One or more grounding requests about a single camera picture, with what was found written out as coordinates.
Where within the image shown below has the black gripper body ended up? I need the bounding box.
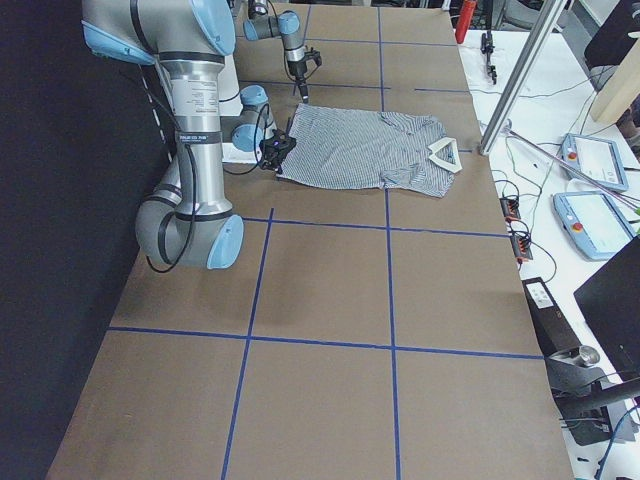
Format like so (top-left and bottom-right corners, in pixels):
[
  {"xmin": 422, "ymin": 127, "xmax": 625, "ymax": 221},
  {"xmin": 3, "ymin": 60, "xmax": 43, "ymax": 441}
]
[
  {"xmin": 259, "ymin": 130, "xmax": 290, "ymax": 173},
  {"xmin": 286, "ymin": 56, "xmax": 308, "ymax": 86}
]

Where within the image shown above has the striped polo shirt cream collar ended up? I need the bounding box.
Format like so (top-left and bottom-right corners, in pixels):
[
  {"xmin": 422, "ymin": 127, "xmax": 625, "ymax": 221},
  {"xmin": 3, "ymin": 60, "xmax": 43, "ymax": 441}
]
[{"xmin": 278, "ymin": 104, "xmax": 462, "ymax": 198}]

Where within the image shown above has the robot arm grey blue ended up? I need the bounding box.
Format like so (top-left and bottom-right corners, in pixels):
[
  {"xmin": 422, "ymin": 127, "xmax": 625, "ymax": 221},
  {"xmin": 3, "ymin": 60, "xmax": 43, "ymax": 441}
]
[
  {"xmin": 243, "ymin": 1, "xmax": 316, "ymax": 104},
  {"xmin": 82, "ymin": 1, "xmax": 296, "ymax": 269}
]

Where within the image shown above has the red cylinder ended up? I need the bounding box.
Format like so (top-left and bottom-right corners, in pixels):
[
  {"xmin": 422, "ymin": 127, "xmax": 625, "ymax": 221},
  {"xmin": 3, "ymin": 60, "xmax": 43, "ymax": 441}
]
[{"xmin": 455, "ymin": 0, "xmax": 477, "ymax": 44}]

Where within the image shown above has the black tripod stick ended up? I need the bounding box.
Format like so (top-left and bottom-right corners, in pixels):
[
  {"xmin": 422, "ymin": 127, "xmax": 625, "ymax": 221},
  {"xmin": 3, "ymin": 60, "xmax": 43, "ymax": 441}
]
[{"xmin": 481, "ymin": 29, "xmax": 497, "ymax": 85}]

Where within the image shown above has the orange black power strip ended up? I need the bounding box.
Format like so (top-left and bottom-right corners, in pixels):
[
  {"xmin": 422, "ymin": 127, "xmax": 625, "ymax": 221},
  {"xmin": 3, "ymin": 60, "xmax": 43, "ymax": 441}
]
[{"xmin": 499, "ymin": 195, "xmax": 533, "ymax": 265}]

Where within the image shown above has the far blue teach pendant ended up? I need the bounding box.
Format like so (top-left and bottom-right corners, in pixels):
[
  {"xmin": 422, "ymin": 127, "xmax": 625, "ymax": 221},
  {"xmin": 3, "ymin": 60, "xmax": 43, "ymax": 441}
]
[{"xmin": 561, "ymin": 133, "xmax": 629, "ymax": 192}]

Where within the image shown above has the blue teach pendant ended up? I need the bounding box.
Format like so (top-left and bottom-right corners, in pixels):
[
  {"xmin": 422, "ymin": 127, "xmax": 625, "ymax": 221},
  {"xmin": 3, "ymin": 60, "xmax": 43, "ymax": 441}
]
[
  {"xmin": 561, "ymin": 133, "xmax": 629, "ymax": 192},
  {"xmin": 552, "ymin": 191, "xmax": 636, "ymax": 261}
]

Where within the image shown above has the near blue teach pendant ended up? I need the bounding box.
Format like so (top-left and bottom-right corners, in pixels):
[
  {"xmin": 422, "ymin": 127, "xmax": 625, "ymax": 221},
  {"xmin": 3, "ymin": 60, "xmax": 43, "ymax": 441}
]
[{"xmin": 552, "ymin": 191, "xmax": 636, "ymax": 261}]

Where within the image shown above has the black box with label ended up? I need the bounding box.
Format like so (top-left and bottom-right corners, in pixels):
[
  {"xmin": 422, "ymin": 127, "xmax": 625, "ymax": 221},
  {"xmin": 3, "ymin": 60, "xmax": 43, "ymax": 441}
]
[{"xmin": 522, "ymin": 277, "xmax": 581, "ymax": 357}]

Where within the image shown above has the black monitor corner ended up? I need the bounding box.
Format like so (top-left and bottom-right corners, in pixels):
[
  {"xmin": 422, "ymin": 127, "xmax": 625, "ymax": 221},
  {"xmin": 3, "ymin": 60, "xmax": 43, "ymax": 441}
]
[{"xmin": 574, "ymin": 237, "xmax": 639, "ymax": 370}]

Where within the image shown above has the black clamp stand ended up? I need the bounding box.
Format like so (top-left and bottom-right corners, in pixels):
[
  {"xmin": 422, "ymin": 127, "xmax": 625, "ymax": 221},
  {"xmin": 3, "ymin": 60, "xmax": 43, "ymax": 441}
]
[{"xmin": 545, "ymin": 345, "xmax": 639, "ymax": 446}]

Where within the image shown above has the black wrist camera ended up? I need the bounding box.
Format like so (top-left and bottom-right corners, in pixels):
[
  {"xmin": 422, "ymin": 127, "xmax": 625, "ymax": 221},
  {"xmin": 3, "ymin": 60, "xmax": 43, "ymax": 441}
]
[
  {"xmin": 264, "ymin": 129, "xmax": 296, "ymax": 163},
  {"xmin": 305, "ymin": 47, "xmax": 322, "ymax": 68}
]

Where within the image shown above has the white column pedestal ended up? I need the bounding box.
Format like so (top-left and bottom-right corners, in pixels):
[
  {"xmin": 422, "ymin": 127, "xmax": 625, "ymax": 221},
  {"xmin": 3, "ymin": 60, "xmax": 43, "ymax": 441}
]
[{"xmin": 214, "ymin": 0, "xmax": 271, "ymax": 165}]

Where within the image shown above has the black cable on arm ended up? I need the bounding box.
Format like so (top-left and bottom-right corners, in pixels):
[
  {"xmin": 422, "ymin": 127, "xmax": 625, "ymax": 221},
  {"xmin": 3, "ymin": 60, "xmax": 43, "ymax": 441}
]
[{"xmin": 142, "ymin": 89, "xmax": 281, "ymax": 274}]

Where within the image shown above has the aluminium frame post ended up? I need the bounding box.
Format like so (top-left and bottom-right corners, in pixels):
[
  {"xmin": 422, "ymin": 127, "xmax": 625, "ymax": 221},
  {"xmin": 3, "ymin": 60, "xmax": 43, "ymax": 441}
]
[{"xmin": 479, "ymin": 0, "xmax": 566, "ymax": 155}]

